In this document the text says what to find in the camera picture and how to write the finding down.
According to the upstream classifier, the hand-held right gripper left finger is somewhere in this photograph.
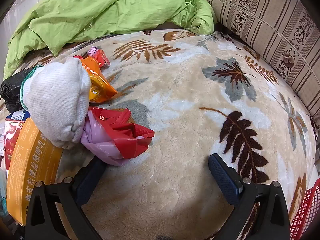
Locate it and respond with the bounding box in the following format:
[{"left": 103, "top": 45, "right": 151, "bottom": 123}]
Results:
[{"left": 24, "top": 156, "right": 108, "bottom": 240}]

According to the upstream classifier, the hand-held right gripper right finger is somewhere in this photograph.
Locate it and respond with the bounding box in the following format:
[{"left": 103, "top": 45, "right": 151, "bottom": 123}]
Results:
[{"left": 208, "top": 153, "right": 290, "bottom": 240}]

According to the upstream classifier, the purple plastic bag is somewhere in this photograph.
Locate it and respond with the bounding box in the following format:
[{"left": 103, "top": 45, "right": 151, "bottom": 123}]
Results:
[{"left": 80, "top": 112, "right": 140, "bottom": 167}]

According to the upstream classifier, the red and pink plastic bag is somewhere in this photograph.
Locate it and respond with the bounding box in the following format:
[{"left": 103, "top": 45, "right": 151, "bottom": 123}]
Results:
[{"left": 89, "top": 107, "right": 155, "bottom": 159}]

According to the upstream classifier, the red mesh basket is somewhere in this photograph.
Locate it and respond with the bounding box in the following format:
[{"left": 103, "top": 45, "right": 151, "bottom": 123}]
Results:
[{"left": 290, "top": 179, "right": 320, "bottom": 240}]

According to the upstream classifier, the blue and white medicine box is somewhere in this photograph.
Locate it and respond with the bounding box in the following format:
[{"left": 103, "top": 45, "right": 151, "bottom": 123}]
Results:
[{"left": 6, "top": 110, "right": 32, "bottom": 120}]

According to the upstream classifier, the person's left hand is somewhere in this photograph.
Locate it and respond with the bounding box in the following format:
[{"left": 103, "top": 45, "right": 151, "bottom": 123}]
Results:
[{"left": 20, "top": 58, "right": 92, "bottom": 150}]

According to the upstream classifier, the orange medicine box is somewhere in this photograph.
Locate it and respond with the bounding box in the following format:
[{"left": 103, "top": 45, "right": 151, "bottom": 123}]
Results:
[{"left": 6, "top": 117, "right": 64, "bottom": 227}]

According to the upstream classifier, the red and white box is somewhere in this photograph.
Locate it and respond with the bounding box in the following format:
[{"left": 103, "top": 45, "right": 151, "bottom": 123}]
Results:
[{"left": 4, "top": 119, "right": 25, "bottom": 170}]

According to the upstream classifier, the leaf-print blanket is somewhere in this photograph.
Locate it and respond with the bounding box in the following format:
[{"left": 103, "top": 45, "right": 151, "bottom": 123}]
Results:
[{"left": 0, "top": 29, "right": 320, "bottom": 240}]

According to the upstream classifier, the orange snack wrapper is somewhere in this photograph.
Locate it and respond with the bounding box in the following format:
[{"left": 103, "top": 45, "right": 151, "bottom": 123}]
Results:
[{"left": 80, "top": 57, "right": 118, "bottom": 103}]

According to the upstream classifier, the black plastic bag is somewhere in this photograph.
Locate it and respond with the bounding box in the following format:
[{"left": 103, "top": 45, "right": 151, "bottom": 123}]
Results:
[{"left": 0, "top": 69, "right": 33, "bottom": 114}]

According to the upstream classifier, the small red wrapper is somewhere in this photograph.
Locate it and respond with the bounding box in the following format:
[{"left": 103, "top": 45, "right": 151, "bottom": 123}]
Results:
[{"left": 74, "top": 49, "right": 110, "bottom": 68}]

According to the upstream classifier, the striped floral cushion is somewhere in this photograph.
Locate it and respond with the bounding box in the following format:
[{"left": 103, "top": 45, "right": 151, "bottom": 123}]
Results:
[{"left": 204, "top": 0, "right": 320, "bottom": 130}]

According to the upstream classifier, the green quilt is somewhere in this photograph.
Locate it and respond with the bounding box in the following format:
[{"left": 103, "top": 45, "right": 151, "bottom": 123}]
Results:
[{"left": 4, "top": 0, "right": 218, "bottom": 79}]

